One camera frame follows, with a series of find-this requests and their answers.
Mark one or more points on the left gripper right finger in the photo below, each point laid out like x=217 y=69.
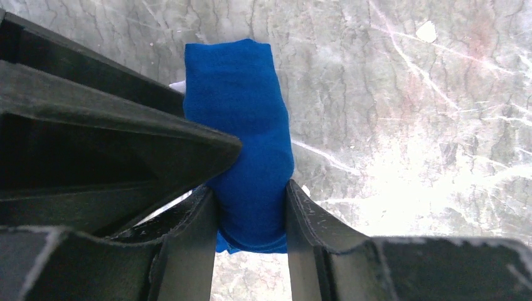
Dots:
x=328 y=260

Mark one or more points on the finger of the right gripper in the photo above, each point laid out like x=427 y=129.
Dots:
x=26 y=43
x=78 y=157

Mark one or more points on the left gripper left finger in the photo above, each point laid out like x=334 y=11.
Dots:
x=170 y=257

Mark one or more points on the blue underwear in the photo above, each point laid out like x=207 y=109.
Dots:
x=233 y=87

